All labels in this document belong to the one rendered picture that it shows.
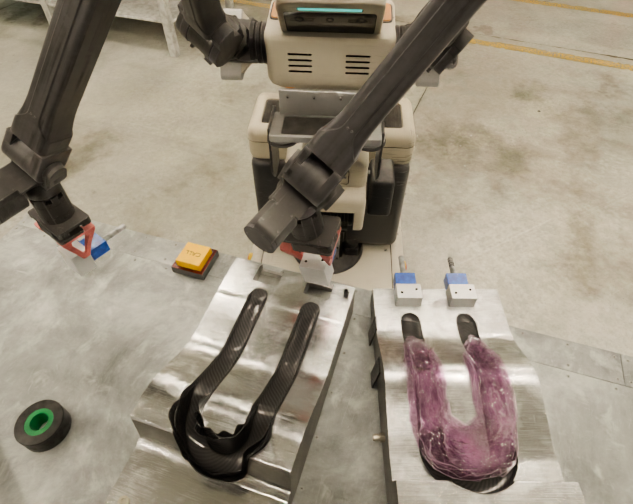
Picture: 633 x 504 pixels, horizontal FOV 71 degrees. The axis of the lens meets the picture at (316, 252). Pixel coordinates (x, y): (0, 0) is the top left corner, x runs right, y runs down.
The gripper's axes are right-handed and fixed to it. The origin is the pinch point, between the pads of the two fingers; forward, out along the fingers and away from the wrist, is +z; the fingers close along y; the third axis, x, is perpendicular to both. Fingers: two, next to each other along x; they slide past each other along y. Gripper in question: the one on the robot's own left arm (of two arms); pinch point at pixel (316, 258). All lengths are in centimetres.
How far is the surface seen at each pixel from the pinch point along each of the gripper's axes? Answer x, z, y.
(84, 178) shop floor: 82, 87, -181
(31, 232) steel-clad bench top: -2, 7, -77
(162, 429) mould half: -35.8, -2.4, -13.0
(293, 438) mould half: -31.3, 0.0, 6.2
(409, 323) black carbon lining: -2.5, 14.6, 17.6
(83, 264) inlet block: -12.2, -3.5, -44.5
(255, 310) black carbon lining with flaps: -10.1, 6.3, -10.6
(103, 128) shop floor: 128, 91, -201
